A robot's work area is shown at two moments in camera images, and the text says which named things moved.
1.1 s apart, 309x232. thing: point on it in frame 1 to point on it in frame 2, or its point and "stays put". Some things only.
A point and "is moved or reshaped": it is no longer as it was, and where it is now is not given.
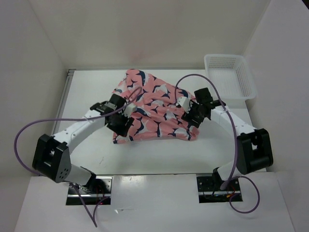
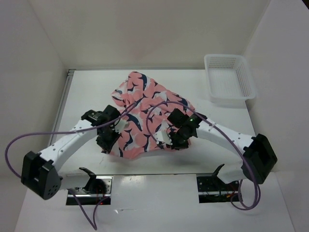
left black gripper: (122, 130) to (107, 146)
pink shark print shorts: (158, 116) is moved or reshaped
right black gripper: (189, 117) to (175, 145)
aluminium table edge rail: (62, 101) stays put
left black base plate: (98, 192) stays put
